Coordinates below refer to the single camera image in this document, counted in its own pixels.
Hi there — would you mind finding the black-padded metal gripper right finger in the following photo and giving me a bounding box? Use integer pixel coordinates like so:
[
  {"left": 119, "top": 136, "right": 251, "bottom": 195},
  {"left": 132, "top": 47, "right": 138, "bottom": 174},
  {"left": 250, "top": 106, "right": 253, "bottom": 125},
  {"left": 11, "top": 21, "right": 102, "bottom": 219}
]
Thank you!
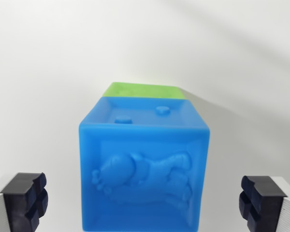
[{"left": 238, "top": 175, "right": 290, "bottom": 232}]

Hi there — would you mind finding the blue embossed rubber cube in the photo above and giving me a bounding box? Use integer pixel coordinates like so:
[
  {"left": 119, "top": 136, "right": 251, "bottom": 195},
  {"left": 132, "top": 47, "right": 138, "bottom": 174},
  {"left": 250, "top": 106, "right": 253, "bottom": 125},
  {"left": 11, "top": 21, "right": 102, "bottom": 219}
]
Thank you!
[{"left": 78, "top": 96, "right": 210, "bottom": 232}]

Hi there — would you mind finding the green embossed rubber cube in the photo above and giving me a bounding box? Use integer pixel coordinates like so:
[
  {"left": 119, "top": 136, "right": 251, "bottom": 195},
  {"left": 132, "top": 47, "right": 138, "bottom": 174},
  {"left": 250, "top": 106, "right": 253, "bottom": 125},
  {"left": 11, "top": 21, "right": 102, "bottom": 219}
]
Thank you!
[{"left": 103, "top": 82, "right": 187, "bottom": 100}]

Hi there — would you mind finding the black-padded metal gripper left finger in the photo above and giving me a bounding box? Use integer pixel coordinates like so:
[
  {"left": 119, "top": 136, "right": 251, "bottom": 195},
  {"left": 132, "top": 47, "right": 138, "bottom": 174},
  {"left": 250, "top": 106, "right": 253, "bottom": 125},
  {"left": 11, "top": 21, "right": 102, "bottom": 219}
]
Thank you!
[{"left": 0, "top": 172, "right": 49, "bottom": 232}]

